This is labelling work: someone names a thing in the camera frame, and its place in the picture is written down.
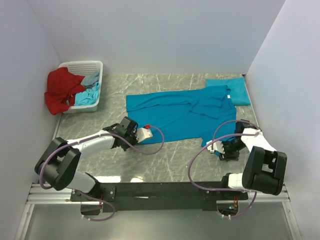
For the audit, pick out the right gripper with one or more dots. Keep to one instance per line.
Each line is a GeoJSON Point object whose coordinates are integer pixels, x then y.
{"type": "Point", "coordinates": [227, 156]}

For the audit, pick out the red t shirt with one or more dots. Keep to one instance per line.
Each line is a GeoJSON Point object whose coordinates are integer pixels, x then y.
{"type": "Point", "coordinates": [62, 87]}

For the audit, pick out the folded blue t shirt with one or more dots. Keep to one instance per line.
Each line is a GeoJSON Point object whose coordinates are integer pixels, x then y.
{"type": "Point", "coordinates": [238, 90]}

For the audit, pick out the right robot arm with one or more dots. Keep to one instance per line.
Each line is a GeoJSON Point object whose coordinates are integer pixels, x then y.
{"type": "Point", "coordinates": [265, 167]}

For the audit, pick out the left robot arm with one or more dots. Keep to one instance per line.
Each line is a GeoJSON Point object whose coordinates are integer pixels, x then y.
{"type": "Point", "coordinates": [57, 167]}

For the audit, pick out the light blue t shirt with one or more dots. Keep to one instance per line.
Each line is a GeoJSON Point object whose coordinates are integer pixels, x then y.
{"type": "Point", "coordinates": [91, 93]}

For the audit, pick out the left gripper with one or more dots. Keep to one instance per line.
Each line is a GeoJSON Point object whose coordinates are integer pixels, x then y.
{"type": "Point", "coordinates": [133, 133]}

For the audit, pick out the black base beam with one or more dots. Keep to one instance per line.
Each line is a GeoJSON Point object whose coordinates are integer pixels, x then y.
{"type": "Point", "coordinates": [135, 196]}

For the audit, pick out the white laundry basket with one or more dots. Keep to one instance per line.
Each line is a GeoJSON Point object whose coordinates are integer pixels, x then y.
{"type": "Point", "coordinates": [84, 68]}

